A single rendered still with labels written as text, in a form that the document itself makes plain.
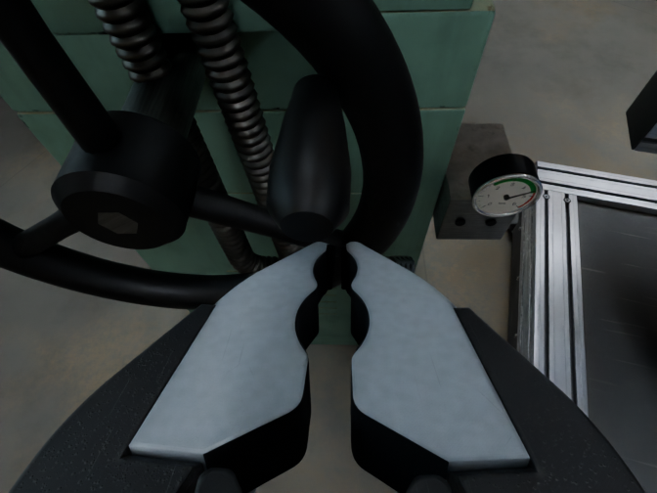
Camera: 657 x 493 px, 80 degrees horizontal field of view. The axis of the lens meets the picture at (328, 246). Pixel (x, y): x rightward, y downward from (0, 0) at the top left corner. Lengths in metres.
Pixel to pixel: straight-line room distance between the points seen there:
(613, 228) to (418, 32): 0.81
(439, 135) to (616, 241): 0.71
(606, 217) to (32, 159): 1.73
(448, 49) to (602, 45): 1.73
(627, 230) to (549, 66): 0.94
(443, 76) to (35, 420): 1.11
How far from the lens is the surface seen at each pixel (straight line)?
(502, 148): 0.52
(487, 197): 0.41
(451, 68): 0.38
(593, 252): 1.02
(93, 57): 0.42
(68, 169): 0.21
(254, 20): 0.24
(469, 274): 1.14
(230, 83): 0.24
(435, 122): 0.41
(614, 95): 1.83
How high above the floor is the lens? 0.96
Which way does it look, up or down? 58 degrees down
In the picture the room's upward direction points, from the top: 4 degrees counter-clockwise
